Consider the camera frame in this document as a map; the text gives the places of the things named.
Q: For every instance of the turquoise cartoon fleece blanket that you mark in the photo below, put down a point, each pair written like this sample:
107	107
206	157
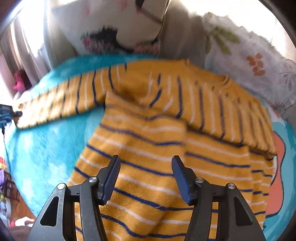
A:
41	157

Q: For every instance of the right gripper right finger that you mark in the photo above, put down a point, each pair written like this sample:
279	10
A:
236	221

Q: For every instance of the white eyelash face cushion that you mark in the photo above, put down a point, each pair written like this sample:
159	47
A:
112	27

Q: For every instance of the pink fabric item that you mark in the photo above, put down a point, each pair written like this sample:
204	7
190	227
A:
22	82

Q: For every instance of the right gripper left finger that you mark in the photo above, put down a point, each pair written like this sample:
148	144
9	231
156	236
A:
56	220

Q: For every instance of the white leaf print pillow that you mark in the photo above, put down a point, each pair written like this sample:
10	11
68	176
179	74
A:
249	60

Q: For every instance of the yellow striped knit sweater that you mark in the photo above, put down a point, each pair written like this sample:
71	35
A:
154	110

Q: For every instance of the beige curtain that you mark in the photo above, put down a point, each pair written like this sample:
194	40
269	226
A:
33	43

